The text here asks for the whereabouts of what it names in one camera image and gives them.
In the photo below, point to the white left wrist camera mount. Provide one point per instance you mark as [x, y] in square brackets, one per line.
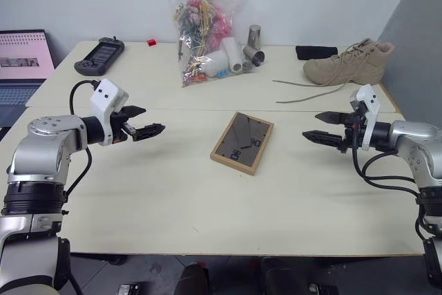
[103, 96]

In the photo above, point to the dark rounded shape with red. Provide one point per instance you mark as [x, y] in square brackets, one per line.
[191, 279]

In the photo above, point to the black handheld game controller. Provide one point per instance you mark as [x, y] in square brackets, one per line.
[98, 56]

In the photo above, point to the clear plastic bag of items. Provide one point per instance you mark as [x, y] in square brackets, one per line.
[200, 32]

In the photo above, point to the tan boot lace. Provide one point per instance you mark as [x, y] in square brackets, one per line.
[304, 85]

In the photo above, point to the small red block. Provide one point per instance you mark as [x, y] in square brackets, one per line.
[151, 42]

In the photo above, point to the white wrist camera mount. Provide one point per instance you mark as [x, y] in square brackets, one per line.
[370, 105]
[103, 96]

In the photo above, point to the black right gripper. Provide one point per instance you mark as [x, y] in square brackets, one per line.
[354, 129]

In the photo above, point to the upright metal cup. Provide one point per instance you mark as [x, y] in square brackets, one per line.
[255, 36]

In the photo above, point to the black cloth band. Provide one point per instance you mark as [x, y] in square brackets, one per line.
[316, 52]

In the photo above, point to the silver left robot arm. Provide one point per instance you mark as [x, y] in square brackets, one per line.
[41, 150]

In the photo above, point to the small black box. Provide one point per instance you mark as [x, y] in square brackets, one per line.
[127, 289]

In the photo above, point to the wooden framed dark clock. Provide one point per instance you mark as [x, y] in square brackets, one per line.
[241, 143]

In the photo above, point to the laptop with pink screen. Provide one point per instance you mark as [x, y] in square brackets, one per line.
[20, 53]

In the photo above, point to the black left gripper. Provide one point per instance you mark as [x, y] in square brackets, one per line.
[119, 131]

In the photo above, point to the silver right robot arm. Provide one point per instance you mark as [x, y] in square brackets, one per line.
[414, 139]

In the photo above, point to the lying metal cup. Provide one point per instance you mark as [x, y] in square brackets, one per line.
[255, 55]

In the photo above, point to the tan suede boot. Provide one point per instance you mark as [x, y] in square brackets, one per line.
[348, 65]

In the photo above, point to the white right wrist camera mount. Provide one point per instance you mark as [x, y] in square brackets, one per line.
[370, 105]

